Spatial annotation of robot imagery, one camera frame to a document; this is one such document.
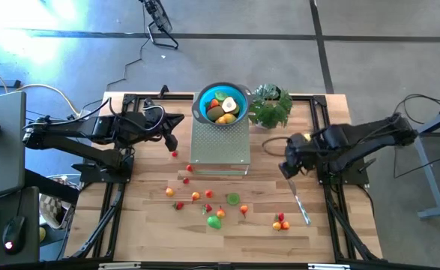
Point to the black computer mouse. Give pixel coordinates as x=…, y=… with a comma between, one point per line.
x=13, y=232

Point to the red toy tomato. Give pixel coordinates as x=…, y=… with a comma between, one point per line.
x=208, y=194

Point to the small yellow object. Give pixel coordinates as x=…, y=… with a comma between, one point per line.
x=42, y=234

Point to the black floor fan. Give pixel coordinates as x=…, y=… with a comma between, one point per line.
x=159, y=17

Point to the small orange toy fruit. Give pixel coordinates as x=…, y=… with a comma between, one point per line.
x=221, y=120
x=276, y=225

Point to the grey desk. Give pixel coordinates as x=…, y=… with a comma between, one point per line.
x=2, y=161

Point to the orange yellow toy pear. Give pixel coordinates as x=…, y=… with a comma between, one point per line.
x=220, y=213

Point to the orange toy peach with stem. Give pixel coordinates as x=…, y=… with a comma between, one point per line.
x=195, y=195

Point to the grey floor bar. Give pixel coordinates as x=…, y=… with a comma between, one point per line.
x=2, y=83

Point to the blue collapsible colander bowl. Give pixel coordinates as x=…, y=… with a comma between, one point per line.
x=204, y=98

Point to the red orange toy fruit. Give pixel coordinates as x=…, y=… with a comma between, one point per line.
x=285, y=225

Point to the silver table knife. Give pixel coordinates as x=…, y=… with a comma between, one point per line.
x=300, y=204

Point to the silver metal bracket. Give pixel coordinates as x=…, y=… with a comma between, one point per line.
x=120, y=266
x=330, y=267

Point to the blue grey table frame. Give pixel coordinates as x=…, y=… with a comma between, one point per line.
x=432, y=176

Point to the beige checkered cushion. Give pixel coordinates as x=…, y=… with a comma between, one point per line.
x=52, y=210

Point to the red orange toy persimmon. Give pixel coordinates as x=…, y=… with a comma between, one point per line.
x=244, y=209

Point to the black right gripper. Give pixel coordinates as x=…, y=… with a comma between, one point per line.
x=298, y=150

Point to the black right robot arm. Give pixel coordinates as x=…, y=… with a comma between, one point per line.
x=369, y=138

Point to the pointed yellow toy lemon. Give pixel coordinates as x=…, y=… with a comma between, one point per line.
x=307, y=137

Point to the black desk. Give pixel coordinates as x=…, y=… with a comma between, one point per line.
x=28, y=210

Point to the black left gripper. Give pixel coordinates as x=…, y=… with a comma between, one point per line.
x=154, y=125

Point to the toy kiwi half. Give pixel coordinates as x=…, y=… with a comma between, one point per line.
x=220, y=95
x=233, y=198

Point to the black clamp mount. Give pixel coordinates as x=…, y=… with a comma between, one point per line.
x=163, y=92

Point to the black aluminium table frame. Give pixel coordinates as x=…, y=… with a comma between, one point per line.
x=319, y=100

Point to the green toy pear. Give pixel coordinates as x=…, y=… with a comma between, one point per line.
x=214, y=221

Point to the potted green plant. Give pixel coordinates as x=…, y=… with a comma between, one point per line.
x=268, y=110

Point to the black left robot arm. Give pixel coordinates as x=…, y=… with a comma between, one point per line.
x=66, y=129

